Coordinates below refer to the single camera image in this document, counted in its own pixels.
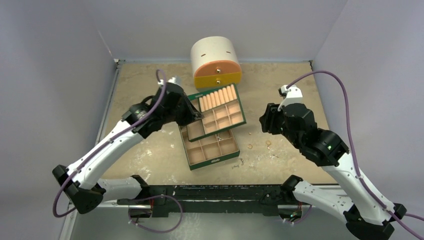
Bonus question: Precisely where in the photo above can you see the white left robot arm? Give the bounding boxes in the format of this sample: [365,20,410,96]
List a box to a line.
[52,82,203,214]

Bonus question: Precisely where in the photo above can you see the green jewelry tray insert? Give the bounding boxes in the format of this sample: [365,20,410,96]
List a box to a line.
[187,83,247,139]

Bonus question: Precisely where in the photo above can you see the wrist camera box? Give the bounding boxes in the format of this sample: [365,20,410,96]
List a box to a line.
[277,85,303,112]
[167,76,182,87]

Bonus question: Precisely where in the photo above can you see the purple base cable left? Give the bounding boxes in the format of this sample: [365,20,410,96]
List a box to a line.
[128,195,185,235]

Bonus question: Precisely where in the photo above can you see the white drawer cabinet orange yellow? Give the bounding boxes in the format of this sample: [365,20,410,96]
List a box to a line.
[190,36,242,92]

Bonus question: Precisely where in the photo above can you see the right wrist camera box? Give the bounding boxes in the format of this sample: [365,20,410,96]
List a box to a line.
[277,85,303,112]

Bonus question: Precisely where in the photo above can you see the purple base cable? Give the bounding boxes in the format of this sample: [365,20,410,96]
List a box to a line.
[283,202,314,226]
[128,195,185,235]

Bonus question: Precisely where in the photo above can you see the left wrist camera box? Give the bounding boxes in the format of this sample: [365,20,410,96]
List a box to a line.
[167,76,182,87]

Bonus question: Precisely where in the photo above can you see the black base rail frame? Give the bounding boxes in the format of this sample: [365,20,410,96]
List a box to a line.
[117,184,308,218]

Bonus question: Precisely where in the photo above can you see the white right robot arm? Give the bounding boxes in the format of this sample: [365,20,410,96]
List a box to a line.
[259,103,407,240]

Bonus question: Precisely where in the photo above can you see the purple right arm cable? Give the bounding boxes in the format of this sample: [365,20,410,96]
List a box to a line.
[285,70,424,240]

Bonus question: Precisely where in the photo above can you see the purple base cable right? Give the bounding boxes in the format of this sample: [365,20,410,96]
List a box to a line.
[283,202,314,226]

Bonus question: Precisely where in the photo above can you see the green jewelry box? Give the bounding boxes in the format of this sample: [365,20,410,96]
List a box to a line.
[179,127,240,171]

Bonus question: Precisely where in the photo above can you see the small silver earring pair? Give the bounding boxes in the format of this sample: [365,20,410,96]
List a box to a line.
[231,158,244,169]

